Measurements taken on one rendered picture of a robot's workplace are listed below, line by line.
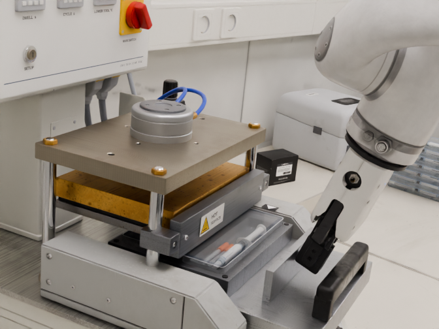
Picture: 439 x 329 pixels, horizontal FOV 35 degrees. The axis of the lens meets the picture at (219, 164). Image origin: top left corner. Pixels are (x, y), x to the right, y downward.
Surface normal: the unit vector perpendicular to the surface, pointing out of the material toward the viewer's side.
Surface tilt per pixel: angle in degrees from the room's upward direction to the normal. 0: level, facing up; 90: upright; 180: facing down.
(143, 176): 90
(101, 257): 0
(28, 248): 0
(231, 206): 90
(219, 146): 0
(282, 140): 90
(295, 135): 90
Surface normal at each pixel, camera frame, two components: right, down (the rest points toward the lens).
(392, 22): -0.67, -0.03
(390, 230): 0.10, -0.94
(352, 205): -0.39, 0.24
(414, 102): -0.13, 0.44
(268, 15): 0.78, 0.27
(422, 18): -0.49, -0.07
